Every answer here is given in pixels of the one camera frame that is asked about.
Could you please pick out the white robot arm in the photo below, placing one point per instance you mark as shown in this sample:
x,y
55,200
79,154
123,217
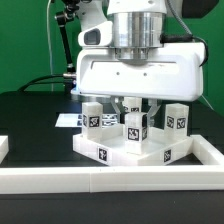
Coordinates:
x,y
91,14

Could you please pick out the white front fence rail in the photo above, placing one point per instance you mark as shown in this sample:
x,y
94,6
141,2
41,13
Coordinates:
x,y
110,179

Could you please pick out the white fence rail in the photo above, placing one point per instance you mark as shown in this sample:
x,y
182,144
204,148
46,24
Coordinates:
x,y
205,152
4,148
110,179

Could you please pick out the white left fence rail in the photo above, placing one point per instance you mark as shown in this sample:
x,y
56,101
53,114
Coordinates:
x,y
4,148

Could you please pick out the white square table top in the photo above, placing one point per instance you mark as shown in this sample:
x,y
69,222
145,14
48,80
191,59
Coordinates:
x,y
114,150

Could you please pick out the white right fence rail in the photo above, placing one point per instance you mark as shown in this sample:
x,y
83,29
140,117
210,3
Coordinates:
x,y
205,152

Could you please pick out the white marker base plate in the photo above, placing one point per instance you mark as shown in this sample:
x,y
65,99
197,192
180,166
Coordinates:
x,y
75,120

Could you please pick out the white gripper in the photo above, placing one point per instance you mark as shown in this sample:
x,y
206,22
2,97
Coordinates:
x,y
129,58

